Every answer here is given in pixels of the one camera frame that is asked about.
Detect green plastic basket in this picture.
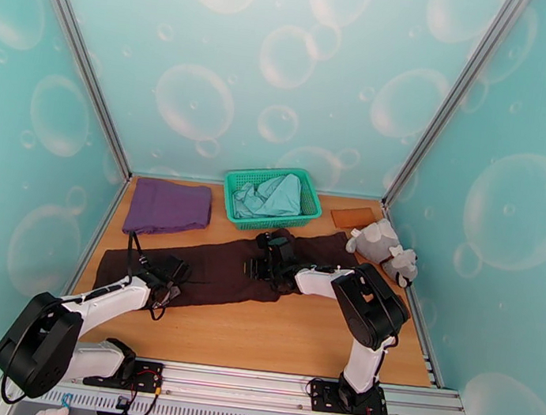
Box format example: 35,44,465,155
218,160,328,241

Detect brown leather mat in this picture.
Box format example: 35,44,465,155
328,202,378,233

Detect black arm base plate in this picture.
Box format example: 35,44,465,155
305,376,392,415
81,352,167,396

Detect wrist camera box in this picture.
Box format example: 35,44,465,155
137,255,164,275
254,230,296,255

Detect aluminium front rail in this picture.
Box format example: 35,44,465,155
2,336,473,415

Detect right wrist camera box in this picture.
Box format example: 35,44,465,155
254,230,296,255

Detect grey plush toy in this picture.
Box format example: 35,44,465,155
341,214,425,290

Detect purple folded trousers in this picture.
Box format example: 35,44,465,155
121,175,216,245

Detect dark maroon trousers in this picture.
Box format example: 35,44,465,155
92,205,366,332

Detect aluminium table side rail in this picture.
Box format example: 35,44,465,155
58,173,131,303
360,203,465,390

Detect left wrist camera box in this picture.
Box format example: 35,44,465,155
137,255,164,275

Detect light blue trousers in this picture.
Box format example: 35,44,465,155
230,167,307,227

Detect aluminium corner post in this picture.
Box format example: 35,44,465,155
381,0,534,225
0,0,153,183

